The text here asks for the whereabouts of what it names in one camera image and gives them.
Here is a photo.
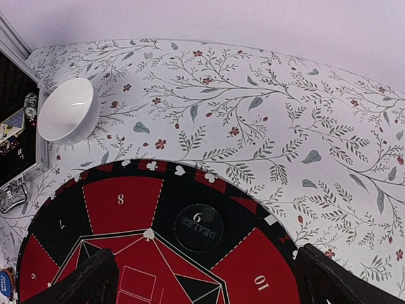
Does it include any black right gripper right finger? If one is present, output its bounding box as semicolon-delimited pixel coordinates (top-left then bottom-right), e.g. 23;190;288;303
295;243;404;304

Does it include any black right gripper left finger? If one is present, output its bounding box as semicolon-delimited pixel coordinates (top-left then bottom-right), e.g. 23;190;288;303
24;248;120;303

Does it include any blue small blind button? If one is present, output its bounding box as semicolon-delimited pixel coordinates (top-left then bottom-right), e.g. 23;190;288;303
0;269;14;298

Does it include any black dealer button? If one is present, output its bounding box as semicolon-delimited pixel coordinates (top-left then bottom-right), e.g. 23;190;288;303
174;203;224;253

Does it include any round red black poker mat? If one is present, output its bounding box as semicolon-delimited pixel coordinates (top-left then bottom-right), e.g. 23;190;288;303
17;160;302;303

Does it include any aluminium poker chip case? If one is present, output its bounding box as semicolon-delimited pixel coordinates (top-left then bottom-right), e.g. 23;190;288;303
1;15;49;214

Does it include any white ceramic bowl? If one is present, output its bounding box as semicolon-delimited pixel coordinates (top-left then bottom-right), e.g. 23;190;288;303
37;78;101;146

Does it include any boxed playing card deck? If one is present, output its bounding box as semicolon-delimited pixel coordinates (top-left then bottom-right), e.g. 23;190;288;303
1;108;25;146

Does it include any row of poker chips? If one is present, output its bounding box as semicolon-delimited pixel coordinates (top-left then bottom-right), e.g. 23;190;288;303
24;92;39;126

